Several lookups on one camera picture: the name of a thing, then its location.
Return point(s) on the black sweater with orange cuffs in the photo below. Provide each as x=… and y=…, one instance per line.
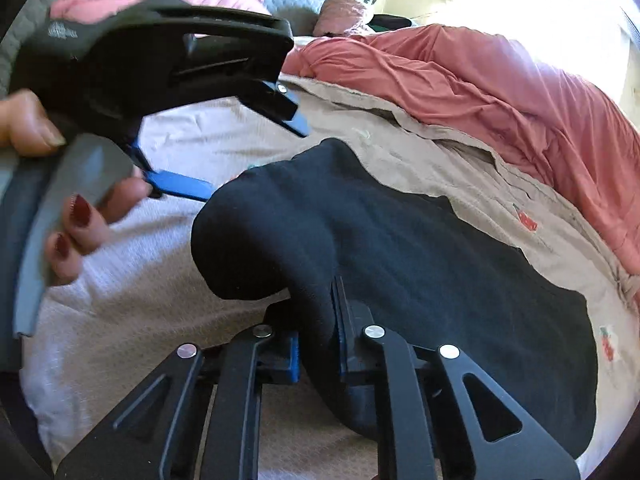
x=400, y=280

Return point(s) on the mauve pillow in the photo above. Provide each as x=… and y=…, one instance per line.
x=345, y=15

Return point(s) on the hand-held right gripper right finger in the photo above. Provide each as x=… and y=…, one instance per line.
x=341, y=332

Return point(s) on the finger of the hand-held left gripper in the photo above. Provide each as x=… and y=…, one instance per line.
x=180, y=185
x=287, y=112

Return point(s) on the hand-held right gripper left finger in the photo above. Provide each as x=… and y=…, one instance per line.
x=294, y=357

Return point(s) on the dark green cloth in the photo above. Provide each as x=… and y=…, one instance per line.
x=392, y=21

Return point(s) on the white textured bedsheet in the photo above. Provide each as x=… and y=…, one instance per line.
x=130, y=320

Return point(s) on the person's left hand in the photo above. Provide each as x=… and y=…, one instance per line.
x=85, y=220

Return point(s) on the beige strawberry print blanket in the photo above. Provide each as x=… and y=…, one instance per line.
x=450, y=170

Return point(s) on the salmon duvet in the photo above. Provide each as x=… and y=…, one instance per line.
x=480, y=80

